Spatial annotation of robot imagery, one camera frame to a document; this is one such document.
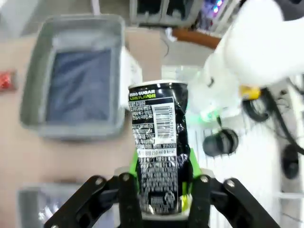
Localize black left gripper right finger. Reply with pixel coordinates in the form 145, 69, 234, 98
189, 147, 281, 228

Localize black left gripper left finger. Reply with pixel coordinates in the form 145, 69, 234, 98
44, 149, 141, 228

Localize black zero sugar drink can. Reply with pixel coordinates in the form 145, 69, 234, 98
127, 81, 192, 214

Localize large grey plastic basket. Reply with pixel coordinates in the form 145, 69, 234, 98
20, 14, 126, 141

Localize yellow warning sticker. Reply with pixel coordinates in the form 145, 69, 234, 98
239, 85, 261, 100

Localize red snack packet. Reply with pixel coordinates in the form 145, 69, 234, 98
0, 70, 18, 92

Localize brown wooden desk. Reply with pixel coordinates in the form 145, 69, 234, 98
172, 28, 222, 51

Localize dark storage bins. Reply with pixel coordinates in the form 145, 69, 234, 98
134, 0, 205, 27

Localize black round cable plug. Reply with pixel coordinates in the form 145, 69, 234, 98
202, 128, 239, 158

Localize black oval cable plug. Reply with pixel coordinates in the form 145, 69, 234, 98
282, 144, 300, 180

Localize black cable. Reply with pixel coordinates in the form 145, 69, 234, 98
241, 75, 304, 155

